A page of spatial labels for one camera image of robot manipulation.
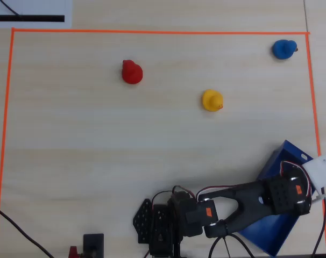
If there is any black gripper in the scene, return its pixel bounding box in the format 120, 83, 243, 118
282, 166, 314, 216

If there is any blue plastic box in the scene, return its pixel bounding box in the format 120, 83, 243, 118
237, 139, 315, 257

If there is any yellow rubber duck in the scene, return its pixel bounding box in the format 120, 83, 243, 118
202, 89, 224, 112

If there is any blue rubber duck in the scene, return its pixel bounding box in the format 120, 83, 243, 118
272, 39, 299, 61

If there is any red rubber duck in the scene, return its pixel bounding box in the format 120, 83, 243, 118
121, 59, 144, 85

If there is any orange tape strip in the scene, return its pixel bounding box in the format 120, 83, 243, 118
11, 27, 311, 36
306, 33, 326, 255
0, 27, 16, 258

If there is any white paper with black bar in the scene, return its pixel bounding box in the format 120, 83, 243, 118
0, 0, 73, 28

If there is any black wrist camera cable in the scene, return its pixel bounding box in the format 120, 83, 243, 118
310, 188, 326, 258

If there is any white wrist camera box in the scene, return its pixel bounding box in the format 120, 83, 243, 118
302, 150, 326, 203

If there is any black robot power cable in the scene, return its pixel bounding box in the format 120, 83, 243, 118
208, 233, 258, 258

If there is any long black table cable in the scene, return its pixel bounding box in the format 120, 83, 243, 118
0, 202, 55, 258

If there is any thin black cable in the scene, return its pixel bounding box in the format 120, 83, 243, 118
0, 0, 23, 18

